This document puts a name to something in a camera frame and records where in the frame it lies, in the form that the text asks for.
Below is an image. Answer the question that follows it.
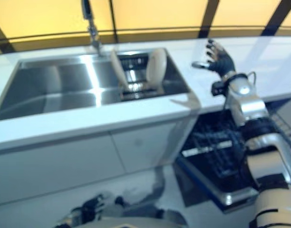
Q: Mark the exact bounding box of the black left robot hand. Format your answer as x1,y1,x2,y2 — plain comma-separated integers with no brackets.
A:
81,191,113,214

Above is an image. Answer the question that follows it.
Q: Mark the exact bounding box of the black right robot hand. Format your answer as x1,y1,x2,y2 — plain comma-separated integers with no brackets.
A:
192,39,236,78

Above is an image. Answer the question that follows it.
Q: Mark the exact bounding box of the cream round ceramic plate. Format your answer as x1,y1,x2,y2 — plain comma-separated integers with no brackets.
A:
109,49,128,90
145,48,166,92

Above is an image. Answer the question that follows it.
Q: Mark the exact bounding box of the open dishwasher door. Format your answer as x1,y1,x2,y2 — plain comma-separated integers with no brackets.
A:
175,149,260,209

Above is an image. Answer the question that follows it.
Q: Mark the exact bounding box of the grey robot torso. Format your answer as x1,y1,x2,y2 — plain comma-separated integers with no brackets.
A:
97,215,184,228

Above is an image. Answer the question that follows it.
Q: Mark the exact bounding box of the right robot leg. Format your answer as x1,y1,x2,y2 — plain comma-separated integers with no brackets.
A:
145,206,184,224

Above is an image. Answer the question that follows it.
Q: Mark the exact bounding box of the black sink drying rack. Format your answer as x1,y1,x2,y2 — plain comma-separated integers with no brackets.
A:
116,53,165,98

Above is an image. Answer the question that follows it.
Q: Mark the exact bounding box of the stainless steel sink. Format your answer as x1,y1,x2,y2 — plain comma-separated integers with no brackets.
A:
0,48,193,122

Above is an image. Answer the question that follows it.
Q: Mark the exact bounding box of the chrome kitchen faucet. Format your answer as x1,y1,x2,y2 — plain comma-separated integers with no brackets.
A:
81,0,105,57

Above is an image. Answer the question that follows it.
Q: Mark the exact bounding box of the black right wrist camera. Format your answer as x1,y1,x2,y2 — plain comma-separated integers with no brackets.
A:
212,80,226,97

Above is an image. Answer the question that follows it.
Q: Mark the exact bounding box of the black window frame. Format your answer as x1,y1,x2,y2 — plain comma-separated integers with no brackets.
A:
0,0,291,55

